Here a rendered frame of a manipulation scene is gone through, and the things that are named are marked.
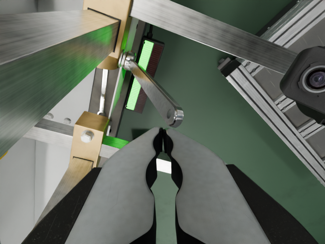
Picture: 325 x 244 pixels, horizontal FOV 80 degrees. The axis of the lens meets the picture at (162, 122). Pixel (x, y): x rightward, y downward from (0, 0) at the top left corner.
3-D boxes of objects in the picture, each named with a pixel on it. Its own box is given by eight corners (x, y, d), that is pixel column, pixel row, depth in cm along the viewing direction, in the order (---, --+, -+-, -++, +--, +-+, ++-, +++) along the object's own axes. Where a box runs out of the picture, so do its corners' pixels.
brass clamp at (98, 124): (113, 118, 38) (107, 132, 33) (101, 167, 44) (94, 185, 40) (81, 109, 37) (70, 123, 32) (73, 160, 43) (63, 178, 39)
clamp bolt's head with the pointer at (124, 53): (141, 49, 39) (136, 54, 26) (138, 61, 40) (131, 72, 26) (132, 45, 39) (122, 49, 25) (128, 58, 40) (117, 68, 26)
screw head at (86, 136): (95, 131, 33) (93, 135, 32) (93, 141, 34) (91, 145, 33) (82, 128, 33) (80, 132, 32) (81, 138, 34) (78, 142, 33)
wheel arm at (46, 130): (215, 160, 43) (221, 175, 40) (209, 171, 45) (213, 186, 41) (2, 103, 36) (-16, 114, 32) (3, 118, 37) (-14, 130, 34)
